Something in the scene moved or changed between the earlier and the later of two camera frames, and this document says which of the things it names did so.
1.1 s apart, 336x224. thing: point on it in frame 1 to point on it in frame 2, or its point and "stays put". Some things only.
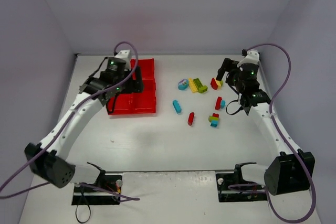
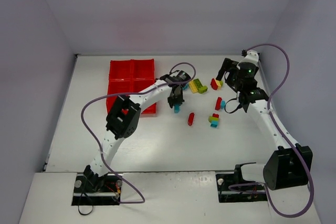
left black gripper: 137,82 to 175,93
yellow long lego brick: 192,85 stays put
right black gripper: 226,65 stays put
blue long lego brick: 176,106 stays put
